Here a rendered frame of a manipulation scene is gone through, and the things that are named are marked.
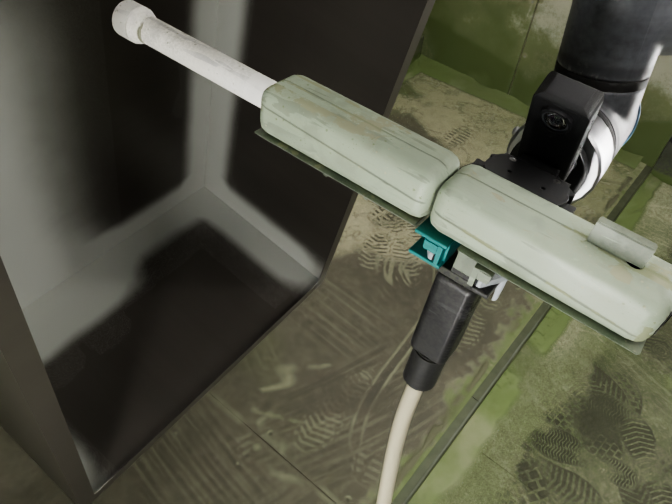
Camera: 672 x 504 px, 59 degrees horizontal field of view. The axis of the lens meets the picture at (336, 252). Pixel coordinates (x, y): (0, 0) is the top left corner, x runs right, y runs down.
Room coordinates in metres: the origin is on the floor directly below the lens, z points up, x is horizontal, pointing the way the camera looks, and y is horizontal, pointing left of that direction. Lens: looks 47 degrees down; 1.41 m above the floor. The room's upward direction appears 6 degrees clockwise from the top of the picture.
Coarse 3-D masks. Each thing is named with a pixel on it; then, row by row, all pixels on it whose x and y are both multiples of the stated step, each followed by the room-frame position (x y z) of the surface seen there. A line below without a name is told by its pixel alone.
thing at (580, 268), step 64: (128, 0) 0.49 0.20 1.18; (192, 64) 0.43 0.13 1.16; (320, 128) 0.35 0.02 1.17; (384, 128) 0.35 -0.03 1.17; (384, 192) 0.31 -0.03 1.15; (448, 192) 0.29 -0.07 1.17; (512, 192) 0.30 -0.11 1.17; (512, 256) 0.26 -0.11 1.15; (576, 256) 0.25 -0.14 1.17; (640, 256) 0.24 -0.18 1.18; (448, 320) 0.27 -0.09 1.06; (640, 320) 0.21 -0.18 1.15
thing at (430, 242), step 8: (424, 224) 0.30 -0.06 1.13; (416, 232) 0.29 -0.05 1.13; (424, 232) 0.29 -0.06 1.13; (432, 232) 0.29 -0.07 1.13; (440, 232) 0.29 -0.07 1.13; (424, 240) 0.30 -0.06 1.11; (432, 240) 0.29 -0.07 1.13; (440, 240) 0.29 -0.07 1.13; (448, 240) 0.29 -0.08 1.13; (416, 248) 0.29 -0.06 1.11; (424, 248) 0.30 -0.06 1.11; (432, 248) 0.28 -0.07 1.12; (440, 248) 0.28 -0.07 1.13; (448, 248) 0.28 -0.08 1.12; (456, 248) 0.30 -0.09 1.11; (424, 256) 0.29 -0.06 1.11; (440, 256) 0.28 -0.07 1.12; (448, 256) 0.29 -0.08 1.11; (432, 264) 0.28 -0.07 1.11; (440, 264) 0.28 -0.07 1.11
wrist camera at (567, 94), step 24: (552, 72) 0.41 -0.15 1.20; (552, 96) 0.38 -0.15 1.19; (576, 96) 0.38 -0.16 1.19; (600, 96) 0.38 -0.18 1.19; (528, 120) 0.40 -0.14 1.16; (552, 120) 0.38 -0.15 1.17; (576, 120) 0.37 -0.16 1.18; (528, 144) 0.41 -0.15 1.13; (552, 144) 0.39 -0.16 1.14; (576, 144) 0.38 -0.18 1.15
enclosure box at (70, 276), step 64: (0, 0) 0.63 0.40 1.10; (64, 0) 0.69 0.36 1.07; (192, 0) 0.88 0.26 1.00; (256, 0) 0.89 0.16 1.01; (320, 0) 0.82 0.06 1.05; (384, 0) 0.77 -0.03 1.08; (0, 64) 0.62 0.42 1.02; (64, 64) 0.69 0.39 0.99; (128, 64) 0.78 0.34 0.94; (256, 64) 0.89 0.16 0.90; (320, 64) 0.82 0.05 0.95; (384, 64) 0.76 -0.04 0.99; (0, 128) 0.61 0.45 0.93; (64, 128) 0.69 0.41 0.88; (128, 128) 0.79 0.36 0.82; (192, 128) 0.92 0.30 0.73; (256, 128) 0.89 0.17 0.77; (0, 192) 0.60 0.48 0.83; (64, 192) 0.69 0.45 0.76; (128, 192) 0.80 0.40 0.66; (192, 192) 0.95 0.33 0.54; (256, 192) 0.90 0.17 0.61; (320, 192) 0.81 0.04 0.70; (0, 256) 0.25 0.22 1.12; (64, 256) 0.68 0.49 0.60; (128, 256) 0.76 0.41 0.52; (192, 256) 0.79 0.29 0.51; (256, 256) 0.83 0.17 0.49; (320, 256) 0.81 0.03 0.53; (0, 320) 0.24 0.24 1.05; (64, 320) 0.60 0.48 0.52; (128, 320) 0.63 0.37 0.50; (192, 320) 0.65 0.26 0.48; (256, 320) 0.68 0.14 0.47; (0, 384) 0.28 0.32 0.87; (64, 384) 0.49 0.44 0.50; (128, 384) 0.51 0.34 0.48; (192, 384) 0.53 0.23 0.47; (64, 448) 0.28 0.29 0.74; (128, 448) 0.40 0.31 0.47
